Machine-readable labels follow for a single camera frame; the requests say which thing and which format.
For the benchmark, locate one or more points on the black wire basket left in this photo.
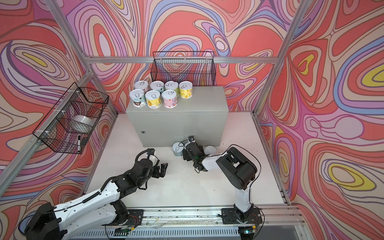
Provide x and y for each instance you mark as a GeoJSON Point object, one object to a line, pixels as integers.
{"type": "Point", "coordinates": [61, 134]}

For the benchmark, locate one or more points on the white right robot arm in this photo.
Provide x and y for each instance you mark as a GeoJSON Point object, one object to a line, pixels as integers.
{"type": "Point", "coordinates": [241, 173]}

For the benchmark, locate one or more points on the grey metal cabinet box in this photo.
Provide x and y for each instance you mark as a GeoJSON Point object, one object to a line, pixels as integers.
{"type": "Point", "coordinates": [203, 116]}

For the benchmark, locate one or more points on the yellow green label can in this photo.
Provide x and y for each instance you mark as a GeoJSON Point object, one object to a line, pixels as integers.
{"type": "Point", "coordinates": [210, 150]}

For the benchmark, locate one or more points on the yellow label can front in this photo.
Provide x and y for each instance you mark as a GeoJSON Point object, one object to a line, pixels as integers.
{"type": "Point", "coordinates": [153, 99]}

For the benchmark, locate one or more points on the black wire basket back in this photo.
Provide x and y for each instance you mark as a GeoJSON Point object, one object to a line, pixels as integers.
{"type": "Point", "coordinates": [197, 67]}

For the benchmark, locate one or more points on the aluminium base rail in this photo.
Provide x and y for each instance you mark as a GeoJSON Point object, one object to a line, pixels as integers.
{"type": "Point", "coordinates": [203, 223]}

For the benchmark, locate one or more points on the black marker pen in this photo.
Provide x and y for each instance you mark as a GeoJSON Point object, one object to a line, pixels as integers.
{"type": "Point", "coordinates": [79, 144]}

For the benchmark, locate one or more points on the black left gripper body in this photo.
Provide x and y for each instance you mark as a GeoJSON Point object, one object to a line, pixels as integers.
{"type": "Point", "coordinates": [154, 173]}

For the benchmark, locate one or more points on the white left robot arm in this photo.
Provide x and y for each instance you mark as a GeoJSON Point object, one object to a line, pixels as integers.
{"type": "Point", "coordinates": [103, 206]}

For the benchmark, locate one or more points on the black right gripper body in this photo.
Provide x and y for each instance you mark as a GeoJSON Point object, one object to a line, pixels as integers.
{"type": "Point", "coordinates": [186, 154]}

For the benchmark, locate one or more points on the black wire basket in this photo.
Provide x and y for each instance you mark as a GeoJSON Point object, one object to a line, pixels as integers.
{"type": "Point", "coordinates": [61, 134]}
{"type": "Point", "coordinates": [197, 67]}

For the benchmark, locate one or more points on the pink label can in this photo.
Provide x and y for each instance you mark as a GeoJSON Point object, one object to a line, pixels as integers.
{"type": "Point", "coordinates": [142, 85]}
{"type": "Point", "coordinates": [170, 98]}

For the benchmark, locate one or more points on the blue label can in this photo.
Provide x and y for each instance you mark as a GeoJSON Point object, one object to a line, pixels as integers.
{"type": "Point", "coordinates": [178, 148]}

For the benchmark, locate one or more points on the brown label can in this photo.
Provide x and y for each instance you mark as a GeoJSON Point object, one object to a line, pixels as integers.
{"type": "Point", "coordinates": [137, 97]}
{"type": "Point", "coordinates": [157, 86]}

